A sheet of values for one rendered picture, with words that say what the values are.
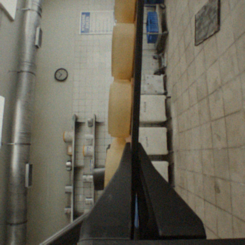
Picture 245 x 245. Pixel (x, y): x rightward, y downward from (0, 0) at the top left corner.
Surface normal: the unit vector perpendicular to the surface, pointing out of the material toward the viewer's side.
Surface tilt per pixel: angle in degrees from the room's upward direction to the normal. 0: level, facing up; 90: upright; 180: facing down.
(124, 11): 87
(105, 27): 90
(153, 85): 95
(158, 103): 95
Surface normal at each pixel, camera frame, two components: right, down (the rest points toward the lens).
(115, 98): 0.03, -0.29
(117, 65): -0.03, 0.72
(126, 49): 0.00, 0.22
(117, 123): -0.01, 0.47
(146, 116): 0.04, -0.07
